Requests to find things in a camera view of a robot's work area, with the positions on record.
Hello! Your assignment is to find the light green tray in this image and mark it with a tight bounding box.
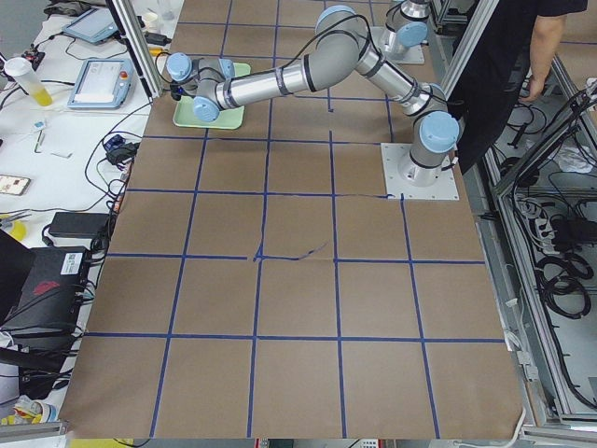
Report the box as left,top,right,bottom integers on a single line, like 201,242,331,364
166,57,251,130

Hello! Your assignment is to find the small black power brick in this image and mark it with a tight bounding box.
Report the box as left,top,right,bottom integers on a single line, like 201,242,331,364
106,143,140,165

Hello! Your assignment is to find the black power adapter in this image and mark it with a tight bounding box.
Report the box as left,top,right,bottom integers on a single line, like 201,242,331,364
42,212,109,246

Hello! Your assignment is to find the blue teach pendant near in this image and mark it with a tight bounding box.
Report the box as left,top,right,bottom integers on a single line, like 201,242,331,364
67,59,134,109

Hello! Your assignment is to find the blue teach pendant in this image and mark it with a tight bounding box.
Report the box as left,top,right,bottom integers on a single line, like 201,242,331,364
67,59,134,109
62,7,118,45

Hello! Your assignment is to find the white paper cup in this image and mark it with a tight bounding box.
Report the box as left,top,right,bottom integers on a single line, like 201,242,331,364
141,11,160,34

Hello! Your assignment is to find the black laptop computer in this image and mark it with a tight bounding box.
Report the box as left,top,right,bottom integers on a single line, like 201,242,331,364
0,228,94,374

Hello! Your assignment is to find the blue teach pendant far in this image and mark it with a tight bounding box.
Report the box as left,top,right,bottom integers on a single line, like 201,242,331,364
62,7,118,45

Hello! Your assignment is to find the person in black clothes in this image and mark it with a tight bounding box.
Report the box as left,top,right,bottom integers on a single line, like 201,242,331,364
449,1,588,174

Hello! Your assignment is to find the black smartphone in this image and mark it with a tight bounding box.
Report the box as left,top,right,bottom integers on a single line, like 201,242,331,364
0,175,31,196

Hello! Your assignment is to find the yellow liquid squeeze bottle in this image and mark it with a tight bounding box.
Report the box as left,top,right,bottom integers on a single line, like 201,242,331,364
4,57,53,106

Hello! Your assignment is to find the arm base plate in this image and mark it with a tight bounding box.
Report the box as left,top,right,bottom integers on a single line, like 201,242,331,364
381,143,460,201
371,27,424,64

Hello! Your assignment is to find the aluminium frame post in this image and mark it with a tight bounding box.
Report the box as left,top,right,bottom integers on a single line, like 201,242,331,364
106,0,163,99

